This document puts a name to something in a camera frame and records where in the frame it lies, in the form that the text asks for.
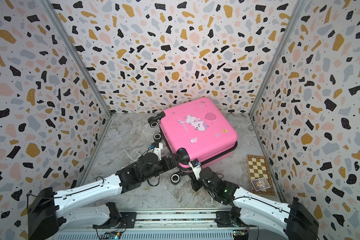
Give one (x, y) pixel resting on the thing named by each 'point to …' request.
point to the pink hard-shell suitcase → (199, 130)
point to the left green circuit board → (112, 235)
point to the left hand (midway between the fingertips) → (180, 158)
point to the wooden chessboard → (258, 169)
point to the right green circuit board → (239, 235)
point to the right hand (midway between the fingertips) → (189, 175)
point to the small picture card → (260, 184)
